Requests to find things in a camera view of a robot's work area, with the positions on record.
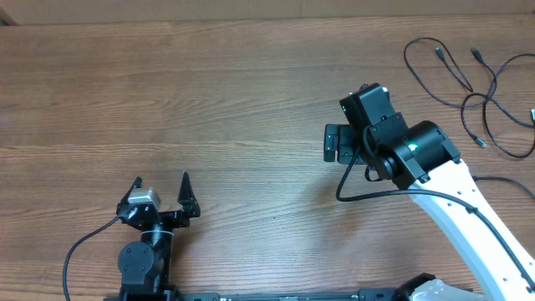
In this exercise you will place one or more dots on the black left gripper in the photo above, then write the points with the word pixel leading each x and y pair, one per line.
pixel 188 203

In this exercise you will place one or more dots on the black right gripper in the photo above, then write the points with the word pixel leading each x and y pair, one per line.
pixel 339 140

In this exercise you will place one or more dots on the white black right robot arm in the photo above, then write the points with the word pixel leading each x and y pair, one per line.
pixel 424 164

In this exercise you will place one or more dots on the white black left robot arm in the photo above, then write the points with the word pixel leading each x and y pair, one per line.
pixel 145 265

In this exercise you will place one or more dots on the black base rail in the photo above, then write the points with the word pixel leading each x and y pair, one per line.
pixel 326 296

